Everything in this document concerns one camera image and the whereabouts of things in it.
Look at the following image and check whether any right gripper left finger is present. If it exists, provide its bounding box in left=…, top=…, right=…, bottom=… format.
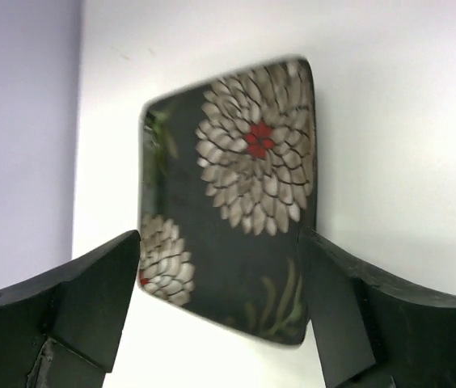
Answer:
left=0, top=230, right=140, bottom=388

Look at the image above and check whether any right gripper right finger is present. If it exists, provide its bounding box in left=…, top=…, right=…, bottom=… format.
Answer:
left=298, top=229, right=456, bottom=388

